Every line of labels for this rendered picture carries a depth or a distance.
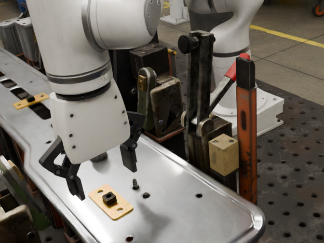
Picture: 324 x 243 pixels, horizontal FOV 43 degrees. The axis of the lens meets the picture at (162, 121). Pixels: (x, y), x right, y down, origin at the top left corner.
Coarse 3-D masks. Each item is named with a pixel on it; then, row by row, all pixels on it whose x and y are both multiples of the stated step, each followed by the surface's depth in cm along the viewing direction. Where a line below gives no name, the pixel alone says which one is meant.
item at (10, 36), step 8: (0, 24) 147; (8, 24) 146; (0, 32) 149; (8, 32) 147; (16, 32) 149; (8, 40) 148; (16, 40) 150; (8, 48) 150; (16, 48) 151; (24, 56) 154
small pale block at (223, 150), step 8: (224, 136) 66; (216, 144) 64; (224, 144) 64; (232, 144) 64; (216, 152) 64; (224, 152) 63; (232, 152) 64; (216, 160) 65; (224, 160) 64; (232, 160) 65; (216, 168) 66; (224, 168) 65; (232, 168) 66; (216, 176) 68; (224, 176) 65; (232, 176) 67; (224, 184) 67; (232, 184) 68
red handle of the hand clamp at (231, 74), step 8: (240, 56) 72; (248, 56) 72; (232, 64) 73; (232, 72) 72; (224, 80) 72; (232, 80) 72; (216, 88) 72; (224, 88) 71; (216, 96) 71; (216, 104) 72; (192, 120) 71
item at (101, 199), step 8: (96, 192) 67; (104, 192) 67; (112, 192) 67; (96, 200) 66; (104, 200) 65; (112, 200) 64; (120, 200) 65; (104, 208) 64; (112, 208) 64; (120, 208) 64; (128, 208) 63; (112, 216) 62; (120, 216) 62
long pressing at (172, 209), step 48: (0, 48) 141; (0, 96) 106; (48, 144) 83; (144, 144) 79; (48, 192) 70; (192, 192) 65; (96, 240) 59; (144, 240) 57; (192, 240) 56; (240, 240) 56
